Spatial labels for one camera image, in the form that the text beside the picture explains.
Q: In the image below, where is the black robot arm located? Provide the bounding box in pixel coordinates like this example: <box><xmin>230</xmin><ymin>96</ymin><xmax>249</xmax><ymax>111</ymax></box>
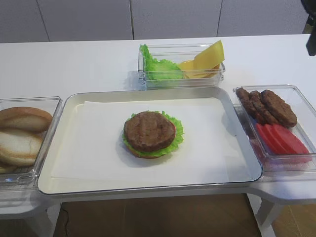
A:
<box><xmin>301</xmin><ymin>0</ymin><xmax>316</xmax><ymax>56</ymax></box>

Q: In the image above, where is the green lettuce leaf in container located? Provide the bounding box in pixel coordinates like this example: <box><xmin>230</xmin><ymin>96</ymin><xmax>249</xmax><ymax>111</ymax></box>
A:
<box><xmin>140</xmin><ymin>44</ymin><xmax>184</xmax><ymax>82</ymax></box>

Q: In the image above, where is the clear lettuce and cheese container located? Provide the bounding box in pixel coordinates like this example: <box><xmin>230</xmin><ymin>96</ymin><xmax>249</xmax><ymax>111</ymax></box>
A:
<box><xmin>138</xmin><ymin>43</ymin><xmax>225</xmax><ymax>90</ymax></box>

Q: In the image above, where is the yellow cheese slice flat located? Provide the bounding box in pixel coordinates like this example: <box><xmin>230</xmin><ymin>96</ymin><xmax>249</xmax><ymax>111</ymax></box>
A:
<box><xmin>178</xmin><ymin>60</ymin><xmax>220</xmax><ymax>79</ymax></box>

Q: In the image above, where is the yellow cheese slice upright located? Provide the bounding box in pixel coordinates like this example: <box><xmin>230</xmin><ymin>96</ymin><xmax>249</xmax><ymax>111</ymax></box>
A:
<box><xmin>193</xmin><ymin>40</ymin><xmax>225</xmax><ymax>70</ymax></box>

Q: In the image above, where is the bottom bun on tray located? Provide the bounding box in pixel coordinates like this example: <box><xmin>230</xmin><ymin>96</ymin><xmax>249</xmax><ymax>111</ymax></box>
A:
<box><xmin>126</xmin><ymin>145</ymin><xmax>166</xmax><ymax>159</ymax></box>

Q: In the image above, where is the white metal tray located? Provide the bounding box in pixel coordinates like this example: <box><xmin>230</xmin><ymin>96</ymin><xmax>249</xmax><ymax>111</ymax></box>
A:
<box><xmin>38</xmin><ymin>87</ymin><xmax>263</xmax><ymax>195</ymax></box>

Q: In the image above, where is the white paper liner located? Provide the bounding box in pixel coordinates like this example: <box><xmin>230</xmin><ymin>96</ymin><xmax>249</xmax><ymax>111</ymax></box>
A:
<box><xmin>50</xmin><ymin>96</ymin><xmax>251</xmax><ymax>185</ymax></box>

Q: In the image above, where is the clear patty and tomato container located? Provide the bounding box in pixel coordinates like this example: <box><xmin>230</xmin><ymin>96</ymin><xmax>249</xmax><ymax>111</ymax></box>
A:
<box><xmin>234</xmin><ymin>85</ymin><xmax>316</xmax><ymax>171</ymax></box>

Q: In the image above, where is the clear bun container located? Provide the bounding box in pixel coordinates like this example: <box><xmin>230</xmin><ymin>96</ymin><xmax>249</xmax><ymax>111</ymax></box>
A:
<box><xmin>0</xmin><ymin>97</ymin><xmax>62</xmax><ymax>190</ymax></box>

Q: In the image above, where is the golden bun half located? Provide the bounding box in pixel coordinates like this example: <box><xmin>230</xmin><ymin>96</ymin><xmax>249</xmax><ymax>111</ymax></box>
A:
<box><xmin>0</xmin><ymin>107</ymin><xmax>52</xmax><ymax>133</ymax></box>
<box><xmin>0</xmin><ymin>128</ymin><xmax>43</xmax><ymax>166</ymax></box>

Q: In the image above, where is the black cable on floor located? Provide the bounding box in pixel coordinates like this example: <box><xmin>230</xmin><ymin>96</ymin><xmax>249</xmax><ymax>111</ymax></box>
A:
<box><xmin>60</xmin><ymin>208</ymin><xmax>70</xmax><ymax>237</ymax></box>

